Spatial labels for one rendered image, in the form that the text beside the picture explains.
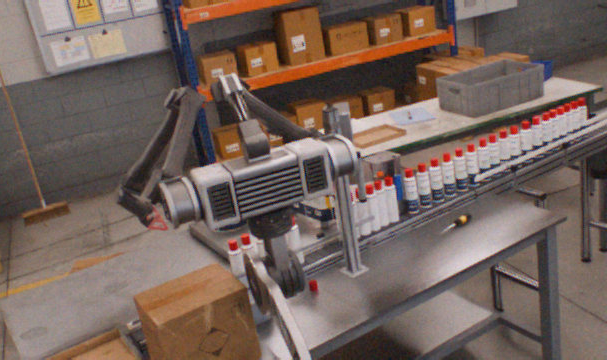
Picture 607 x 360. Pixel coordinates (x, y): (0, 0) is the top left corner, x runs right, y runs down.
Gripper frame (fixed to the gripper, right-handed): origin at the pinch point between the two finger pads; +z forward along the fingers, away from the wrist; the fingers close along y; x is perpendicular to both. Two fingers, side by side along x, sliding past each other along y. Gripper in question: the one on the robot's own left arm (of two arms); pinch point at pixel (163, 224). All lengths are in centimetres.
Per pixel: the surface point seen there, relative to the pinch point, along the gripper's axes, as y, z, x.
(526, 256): 68, 228, -95
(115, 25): 426, -3, -67
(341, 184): -24, 39, -53
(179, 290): -45.9, 1.5, 7.9
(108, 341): -10.3, 6.8, 45.5
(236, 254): -16.8, 24.3, -7.9
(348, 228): -24, 53, -41
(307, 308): -35, 52, -8
